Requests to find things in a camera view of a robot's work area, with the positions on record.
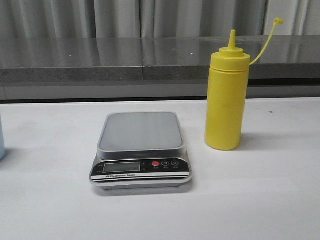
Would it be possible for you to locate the yellow squeeze bottle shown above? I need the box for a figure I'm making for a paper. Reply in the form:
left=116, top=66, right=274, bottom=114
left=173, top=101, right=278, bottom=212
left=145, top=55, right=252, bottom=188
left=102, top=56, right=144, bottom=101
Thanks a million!
left=204, top=18, right=284, bottom=151

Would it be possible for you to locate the light blue plastic cup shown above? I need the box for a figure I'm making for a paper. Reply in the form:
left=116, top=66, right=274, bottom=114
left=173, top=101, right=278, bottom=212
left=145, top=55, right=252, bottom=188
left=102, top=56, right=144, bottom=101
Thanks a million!
left=0, top=116, right=6, bottom=160

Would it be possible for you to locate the silver digital kitchen scale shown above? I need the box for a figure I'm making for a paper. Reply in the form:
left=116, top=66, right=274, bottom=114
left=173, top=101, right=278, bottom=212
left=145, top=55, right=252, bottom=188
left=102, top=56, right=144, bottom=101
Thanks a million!
left=89, top=111, right=193, bottom=190

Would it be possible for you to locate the grey stone counter ledge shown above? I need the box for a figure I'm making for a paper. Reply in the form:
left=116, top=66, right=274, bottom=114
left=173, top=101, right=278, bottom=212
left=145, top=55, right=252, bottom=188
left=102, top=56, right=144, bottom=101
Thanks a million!
left=0, top=35, right=320, bottom=86

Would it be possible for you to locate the grey pleated curtain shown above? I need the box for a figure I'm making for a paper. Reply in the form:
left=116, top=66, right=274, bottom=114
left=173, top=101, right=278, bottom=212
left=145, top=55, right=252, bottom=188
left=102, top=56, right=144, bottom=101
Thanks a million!
left=0, top=0, right=320, bottom=39

